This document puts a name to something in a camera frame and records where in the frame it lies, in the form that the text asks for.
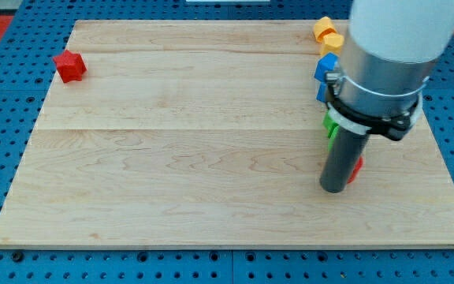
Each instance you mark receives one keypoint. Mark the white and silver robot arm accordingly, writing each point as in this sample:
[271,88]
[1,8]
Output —
[389,51]

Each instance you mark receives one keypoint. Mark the red circle block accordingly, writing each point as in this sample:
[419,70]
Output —
[358,166]

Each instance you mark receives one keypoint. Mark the red star block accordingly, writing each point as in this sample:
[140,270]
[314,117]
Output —
[70,66]

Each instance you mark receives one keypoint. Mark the wooden board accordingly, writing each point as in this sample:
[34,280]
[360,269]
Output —
[208,135]

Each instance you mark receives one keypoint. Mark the green block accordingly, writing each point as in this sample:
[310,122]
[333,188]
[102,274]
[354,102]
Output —
[332,128]

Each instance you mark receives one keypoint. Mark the blue block lower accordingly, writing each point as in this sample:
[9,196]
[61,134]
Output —
[321,93]

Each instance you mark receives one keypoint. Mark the blue block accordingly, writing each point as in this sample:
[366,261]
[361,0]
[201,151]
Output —
[321,93]
[325,64]

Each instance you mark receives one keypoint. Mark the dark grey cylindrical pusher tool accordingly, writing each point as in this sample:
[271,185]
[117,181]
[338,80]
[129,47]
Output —
[345,152]

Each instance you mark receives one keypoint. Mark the blue block upper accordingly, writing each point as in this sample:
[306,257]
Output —
[325,64]

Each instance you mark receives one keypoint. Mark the yellow hexagon block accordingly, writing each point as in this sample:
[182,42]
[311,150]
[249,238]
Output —
[332,43]

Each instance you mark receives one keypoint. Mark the yellow block upper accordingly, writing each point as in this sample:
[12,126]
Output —
[322,28]

